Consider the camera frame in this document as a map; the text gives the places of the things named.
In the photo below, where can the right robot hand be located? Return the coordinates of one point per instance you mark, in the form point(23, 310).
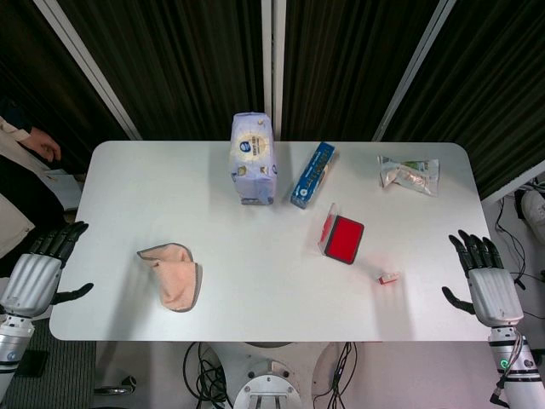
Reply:
point(493, 287)

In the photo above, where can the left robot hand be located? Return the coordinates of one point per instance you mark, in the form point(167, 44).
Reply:
point(33, 277)

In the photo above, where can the small red white object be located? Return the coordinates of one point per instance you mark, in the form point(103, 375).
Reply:
point(387, 278)

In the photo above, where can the robot base column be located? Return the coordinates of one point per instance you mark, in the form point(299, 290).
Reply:
point(268, 379)

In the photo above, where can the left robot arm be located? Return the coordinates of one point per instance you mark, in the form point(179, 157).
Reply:
point(12, 345)

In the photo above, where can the white shoe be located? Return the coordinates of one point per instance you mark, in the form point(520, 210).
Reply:
point(534, 211)

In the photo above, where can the person in beige coat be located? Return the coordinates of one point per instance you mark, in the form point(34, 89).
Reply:
point(19, 187)

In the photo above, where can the white paper sheet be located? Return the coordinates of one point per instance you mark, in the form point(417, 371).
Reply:
point(59, 178)

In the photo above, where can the peach cloth grey trim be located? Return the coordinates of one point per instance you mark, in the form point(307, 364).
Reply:
point(174, 277)

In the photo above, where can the crumpled clear snack bag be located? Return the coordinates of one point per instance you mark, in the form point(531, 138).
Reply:
point(409, 174)

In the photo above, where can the red ink pad case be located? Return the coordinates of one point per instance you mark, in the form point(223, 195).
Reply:
point(340, 236)

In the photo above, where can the blue rectangular box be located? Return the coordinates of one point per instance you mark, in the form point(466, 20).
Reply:
point(314, 176)

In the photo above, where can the light purple tissue pack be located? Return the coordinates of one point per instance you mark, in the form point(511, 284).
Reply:
point(253, 159)

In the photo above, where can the white partition frame post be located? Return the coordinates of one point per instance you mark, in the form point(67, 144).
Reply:
point(273, 70)
point(411, 70)
point(87, 68)

